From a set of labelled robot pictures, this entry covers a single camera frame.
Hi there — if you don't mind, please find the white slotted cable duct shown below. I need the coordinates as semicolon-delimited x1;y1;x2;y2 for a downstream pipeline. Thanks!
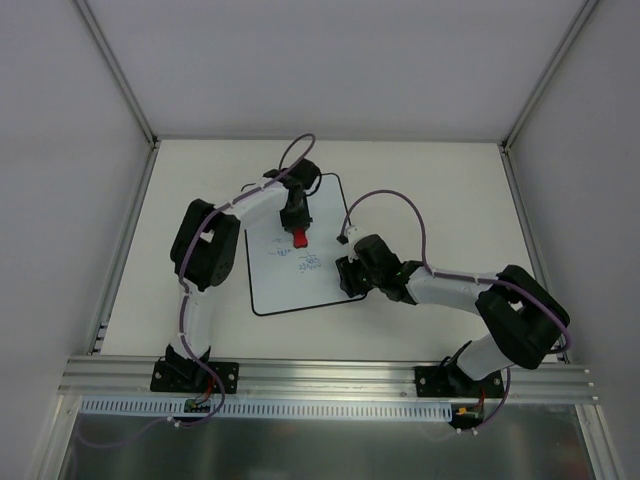
79;396;453;423

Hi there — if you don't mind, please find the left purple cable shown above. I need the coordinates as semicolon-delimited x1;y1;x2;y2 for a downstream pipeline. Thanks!
79;132;317;448

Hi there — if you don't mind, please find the red whiteboard eraser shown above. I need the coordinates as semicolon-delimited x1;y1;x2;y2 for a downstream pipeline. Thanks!
292;228;308;249

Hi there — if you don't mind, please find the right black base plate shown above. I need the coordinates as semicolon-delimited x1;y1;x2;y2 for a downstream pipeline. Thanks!
413;366;505;399

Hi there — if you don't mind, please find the right aluminium frame post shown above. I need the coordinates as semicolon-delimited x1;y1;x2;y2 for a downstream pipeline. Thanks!
500;0;600;152

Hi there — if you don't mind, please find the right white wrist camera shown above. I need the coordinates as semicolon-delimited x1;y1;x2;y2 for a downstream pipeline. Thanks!
336;225;362;245

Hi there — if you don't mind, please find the left aluminium frame post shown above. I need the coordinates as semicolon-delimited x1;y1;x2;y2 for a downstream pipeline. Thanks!
71;0;158;147

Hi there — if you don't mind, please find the aluminium mounting rail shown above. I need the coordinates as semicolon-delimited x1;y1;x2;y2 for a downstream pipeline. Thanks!
58;355;600;405

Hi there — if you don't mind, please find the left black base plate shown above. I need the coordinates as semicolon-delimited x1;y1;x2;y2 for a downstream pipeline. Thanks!
149;356;239;394

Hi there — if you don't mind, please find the aluminium frame post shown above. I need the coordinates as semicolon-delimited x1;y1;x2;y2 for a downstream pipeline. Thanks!
500;0;600;152
71;0;158;147

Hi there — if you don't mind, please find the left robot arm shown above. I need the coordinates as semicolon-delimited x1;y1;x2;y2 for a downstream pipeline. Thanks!
151;158;321;393

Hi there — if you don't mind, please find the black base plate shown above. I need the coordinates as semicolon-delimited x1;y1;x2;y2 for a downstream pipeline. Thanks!
149;356;239;394
413;366;505;399

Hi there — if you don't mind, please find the white whiteboard black frame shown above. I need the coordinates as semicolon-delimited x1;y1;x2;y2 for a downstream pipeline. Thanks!
245;173;363;317

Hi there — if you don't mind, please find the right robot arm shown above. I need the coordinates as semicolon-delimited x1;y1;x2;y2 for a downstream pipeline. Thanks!
336;227;570;397

